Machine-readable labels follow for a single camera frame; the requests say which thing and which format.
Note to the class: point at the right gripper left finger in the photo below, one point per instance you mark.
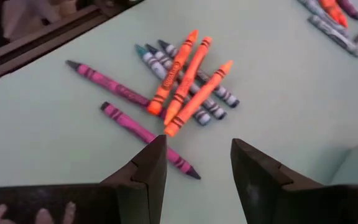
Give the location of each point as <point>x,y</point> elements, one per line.
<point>148,186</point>

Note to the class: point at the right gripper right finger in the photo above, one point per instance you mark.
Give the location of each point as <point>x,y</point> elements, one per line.
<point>256,186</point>

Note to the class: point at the green table mat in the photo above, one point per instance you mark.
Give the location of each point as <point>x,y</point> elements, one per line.
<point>73,140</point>

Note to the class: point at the orange crayon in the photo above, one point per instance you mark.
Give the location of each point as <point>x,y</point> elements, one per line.
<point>197,99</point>
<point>334,11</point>
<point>172,74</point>
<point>188,81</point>

